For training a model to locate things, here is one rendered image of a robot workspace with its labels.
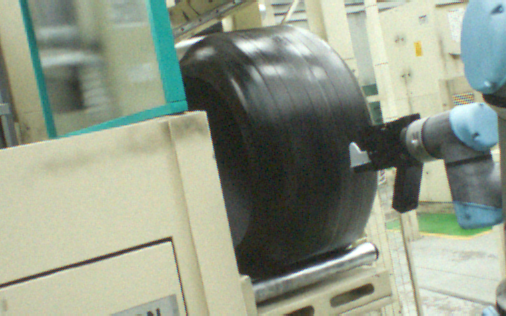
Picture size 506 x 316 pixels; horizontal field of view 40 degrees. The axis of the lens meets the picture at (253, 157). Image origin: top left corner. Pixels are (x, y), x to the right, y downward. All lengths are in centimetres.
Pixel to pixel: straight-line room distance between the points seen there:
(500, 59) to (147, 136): 37
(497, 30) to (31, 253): 51
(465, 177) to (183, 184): 54
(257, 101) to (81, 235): 73
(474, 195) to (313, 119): 38
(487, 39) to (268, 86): 65
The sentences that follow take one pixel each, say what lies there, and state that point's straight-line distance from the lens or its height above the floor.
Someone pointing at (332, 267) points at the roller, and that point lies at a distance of 152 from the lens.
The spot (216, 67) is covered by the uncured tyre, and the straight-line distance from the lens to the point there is 144.
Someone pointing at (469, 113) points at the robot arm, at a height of 119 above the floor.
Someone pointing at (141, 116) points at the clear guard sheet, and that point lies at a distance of 80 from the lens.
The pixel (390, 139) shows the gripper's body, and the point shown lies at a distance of 127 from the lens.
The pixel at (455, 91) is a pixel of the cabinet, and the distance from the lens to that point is 624.
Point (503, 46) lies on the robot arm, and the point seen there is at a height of 127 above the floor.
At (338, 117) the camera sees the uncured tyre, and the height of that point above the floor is 122.
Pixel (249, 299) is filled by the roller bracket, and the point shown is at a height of 91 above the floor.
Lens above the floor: 125
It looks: 3 degrees down
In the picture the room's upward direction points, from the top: 11 degrees counter-clockwise
